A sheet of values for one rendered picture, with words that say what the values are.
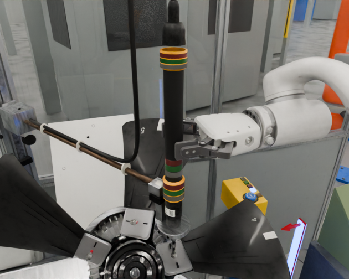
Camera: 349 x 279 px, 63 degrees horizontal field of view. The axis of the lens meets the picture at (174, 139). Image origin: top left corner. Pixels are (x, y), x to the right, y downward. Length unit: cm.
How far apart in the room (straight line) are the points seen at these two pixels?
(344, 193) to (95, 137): 80
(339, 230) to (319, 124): 54
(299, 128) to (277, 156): 111
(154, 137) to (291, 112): 32
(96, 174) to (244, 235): 46
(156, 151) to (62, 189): 34
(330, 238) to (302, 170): 81
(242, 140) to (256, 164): 113
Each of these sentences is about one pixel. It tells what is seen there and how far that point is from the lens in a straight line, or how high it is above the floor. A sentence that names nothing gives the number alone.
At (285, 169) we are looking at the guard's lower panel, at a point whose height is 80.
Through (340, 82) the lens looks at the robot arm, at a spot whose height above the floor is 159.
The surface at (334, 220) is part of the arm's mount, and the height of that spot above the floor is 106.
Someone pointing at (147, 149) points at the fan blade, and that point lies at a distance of 70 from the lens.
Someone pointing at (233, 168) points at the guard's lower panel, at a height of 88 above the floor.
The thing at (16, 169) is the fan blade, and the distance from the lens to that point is 64.
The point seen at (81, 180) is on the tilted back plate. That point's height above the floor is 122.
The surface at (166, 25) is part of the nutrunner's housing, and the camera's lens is 45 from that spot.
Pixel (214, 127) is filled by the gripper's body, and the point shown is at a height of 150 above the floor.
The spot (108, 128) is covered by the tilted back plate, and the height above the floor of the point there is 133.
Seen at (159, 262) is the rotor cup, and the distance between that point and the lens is 62.
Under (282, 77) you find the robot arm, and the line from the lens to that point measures 59.
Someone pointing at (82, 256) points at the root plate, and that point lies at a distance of 71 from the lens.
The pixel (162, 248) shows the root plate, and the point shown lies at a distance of 71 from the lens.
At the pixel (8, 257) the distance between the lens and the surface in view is 85.
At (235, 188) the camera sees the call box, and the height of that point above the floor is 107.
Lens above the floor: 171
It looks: 27 degrees down
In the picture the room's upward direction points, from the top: straight up
